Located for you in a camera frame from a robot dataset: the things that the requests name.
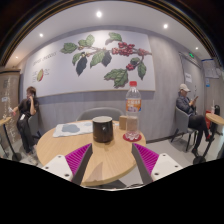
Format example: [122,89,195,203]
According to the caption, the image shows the grey armchair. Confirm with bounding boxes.
[75,106,125,123]
[28,112,42,141]

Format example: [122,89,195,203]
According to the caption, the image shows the black mug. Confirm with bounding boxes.
[92,115,115,144]

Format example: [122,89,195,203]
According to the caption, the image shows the coffee plant wall mural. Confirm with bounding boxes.
[22,29,156,98]

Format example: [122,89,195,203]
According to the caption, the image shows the white paper on door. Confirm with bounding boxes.
[184,72,193,84]

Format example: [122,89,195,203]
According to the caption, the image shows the white wall notice board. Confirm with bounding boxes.
[201,58,220,80]

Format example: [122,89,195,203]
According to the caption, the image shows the grey chair with black legs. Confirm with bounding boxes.
[170,106,198,153]

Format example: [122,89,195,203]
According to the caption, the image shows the white sheet with grey print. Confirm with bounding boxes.
[52,120,94,138]

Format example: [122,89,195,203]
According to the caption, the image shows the person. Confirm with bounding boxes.
[11,86,40,156]
[175,83,214,158]

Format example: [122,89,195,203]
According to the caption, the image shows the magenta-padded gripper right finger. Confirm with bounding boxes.
[130,143,184,185]

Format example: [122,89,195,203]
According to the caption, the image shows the small tan wooden block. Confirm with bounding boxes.
[118,115,128,131]

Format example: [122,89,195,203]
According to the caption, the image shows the flat round red coaster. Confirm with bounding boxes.
[122,132,143,143]

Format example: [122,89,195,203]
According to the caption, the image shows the clear red-capped drink bottle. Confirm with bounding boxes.
[125,80,142,141]

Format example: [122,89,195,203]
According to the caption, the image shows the round wooden side table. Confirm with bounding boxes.
[193,112,224,165]
[0,116,23,163]

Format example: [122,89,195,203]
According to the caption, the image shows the round ceiling lights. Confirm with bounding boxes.
[38,10,169,38]

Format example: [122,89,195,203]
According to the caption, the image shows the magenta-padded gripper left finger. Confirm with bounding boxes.
[41,143,94,186]

